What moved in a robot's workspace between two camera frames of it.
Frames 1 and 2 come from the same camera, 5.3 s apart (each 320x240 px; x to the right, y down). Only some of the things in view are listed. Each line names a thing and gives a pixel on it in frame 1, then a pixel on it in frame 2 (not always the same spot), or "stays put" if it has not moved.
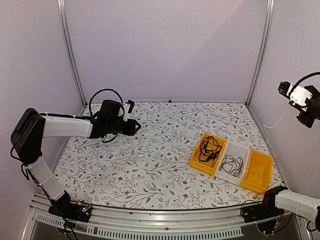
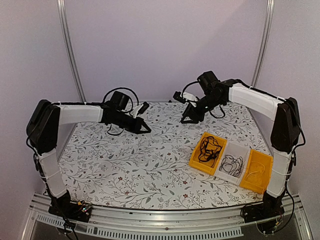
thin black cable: x=209 y=148 stays put
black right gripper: x=307 y=120 → x=191 y=112
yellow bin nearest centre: x=208 y=153 stays put
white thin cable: x=267 y=128 → x=251 y=172
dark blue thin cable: x=231 y=165 stays put
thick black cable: x=209 y=148 stays put
